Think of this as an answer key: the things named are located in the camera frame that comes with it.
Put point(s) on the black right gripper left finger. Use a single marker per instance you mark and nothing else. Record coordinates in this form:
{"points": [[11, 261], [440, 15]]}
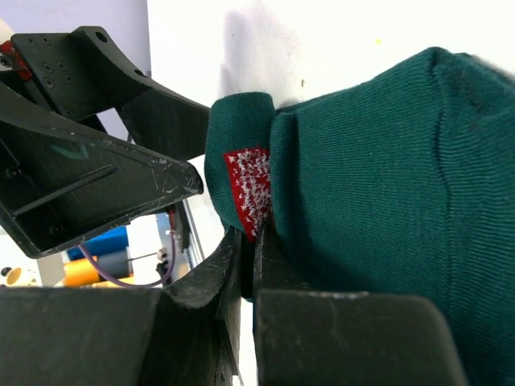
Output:
{"points": [[204, 341]]}

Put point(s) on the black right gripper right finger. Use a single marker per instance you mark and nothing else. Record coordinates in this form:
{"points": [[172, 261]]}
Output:
{"points": [[271, 270]]}

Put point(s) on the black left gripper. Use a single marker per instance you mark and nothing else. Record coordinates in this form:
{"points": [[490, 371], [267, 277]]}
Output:
{"points": [[63, 180]]}

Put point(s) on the dark green reindeer sock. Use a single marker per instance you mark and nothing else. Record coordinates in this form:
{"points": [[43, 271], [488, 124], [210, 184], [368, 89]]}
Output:
{"points": [[403, 184]]}

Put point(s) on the blue cylinder in background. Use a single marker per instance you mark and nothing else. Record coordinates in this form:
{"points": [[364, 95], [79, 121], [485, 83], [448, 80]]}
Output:
{"points": [[112, 241]]}

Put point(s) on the yellow object in background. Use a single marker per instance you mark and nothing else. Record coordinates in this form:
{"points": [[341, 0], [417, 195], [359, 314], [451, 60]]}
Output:
{"points": [[73, 275]]}

